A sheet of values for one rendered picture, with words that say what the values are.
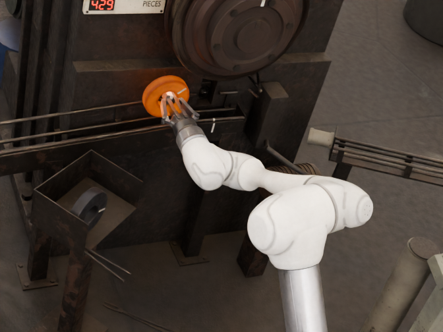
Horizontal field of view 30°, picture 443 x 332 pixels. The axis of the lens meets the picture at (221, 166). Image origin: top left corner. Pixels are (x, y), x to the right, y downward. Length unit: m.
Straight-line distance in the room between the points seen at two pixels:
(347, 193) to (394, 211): 1.92
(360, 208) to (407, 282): 1.06
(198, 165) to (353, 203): 0.60
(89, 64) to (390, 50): 2.78
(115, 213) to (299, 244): 0.83
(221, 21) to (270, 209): 0.79
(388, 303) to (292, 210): 1.28
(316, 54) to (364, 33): 2.16
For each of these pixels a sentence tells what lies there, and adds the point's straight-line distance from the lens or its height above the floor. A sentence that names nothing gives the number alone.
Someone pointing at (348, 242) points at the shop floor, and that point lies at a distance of 3.67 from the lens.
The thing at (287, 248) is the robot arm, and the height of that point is 1.09.
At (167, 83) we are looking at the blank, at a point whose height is 0.90.
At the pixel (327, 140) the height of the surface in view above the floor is 0.68.
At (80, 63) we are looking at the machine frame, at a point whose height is 0.87.
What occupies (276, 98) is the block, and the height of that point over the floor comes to 0.79.
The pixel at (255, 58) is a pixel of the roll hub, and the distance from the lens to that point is 2.65.
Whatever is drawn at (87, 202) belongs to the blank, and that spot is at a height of 0.74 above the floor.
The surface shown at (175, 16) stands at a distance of 2.53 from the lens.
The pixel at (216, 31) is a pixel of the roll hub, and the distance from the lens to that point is 2.51.
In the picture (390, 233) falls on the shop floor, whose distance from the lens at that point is 3.81.
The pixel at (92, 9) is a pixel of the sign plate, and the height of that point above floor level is 1.08.
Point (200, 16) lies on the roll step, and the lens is 2.52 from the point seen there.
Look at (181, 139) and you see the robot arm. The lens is 2.51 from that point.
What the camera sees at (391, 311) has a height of 0.23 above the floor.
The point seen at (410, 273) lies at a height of 0.44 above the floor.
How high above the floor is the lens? 2.39
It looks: 39 degrees down
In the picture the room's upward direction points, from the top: 17 degrees clockwise
